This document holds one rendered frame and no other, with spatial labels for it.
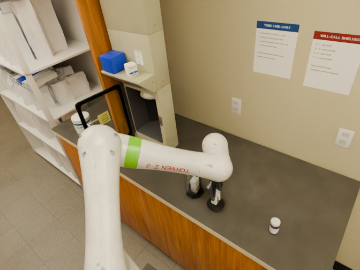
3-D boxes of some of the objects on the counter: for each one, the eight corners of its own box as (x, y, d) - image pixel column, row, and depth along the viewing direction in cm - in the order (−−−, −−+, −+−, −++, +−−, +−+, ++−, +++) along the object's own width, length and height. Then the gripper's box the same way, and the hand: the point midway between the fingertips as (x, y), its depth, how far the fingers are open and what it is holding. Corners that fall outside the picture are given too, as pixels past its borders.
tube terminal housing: (158, 120, 203) (139, 16, 156) (190, 133, 186) (180, 21, 138) (135, 137, 189) (106, 28, 141) (168, 154, 171) (148, 36, 124)
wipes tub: (88, 125, 208) (82, 109, 199) (97, 129, 201) (91, 113, 192) (74, 133, 201) (67, 117, 191) (83, 139, 193) (76, 122, 184)
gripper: (217, 156, 125) (217, 188, 140) (198, 176, 116) (201, 208, 130) (231, 162, 121) (230, 194, 136) (212, 183, 112) (213, 215, 126)
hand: (215, 196), depth 131 cm, fingers closed on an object, 3 cm apart
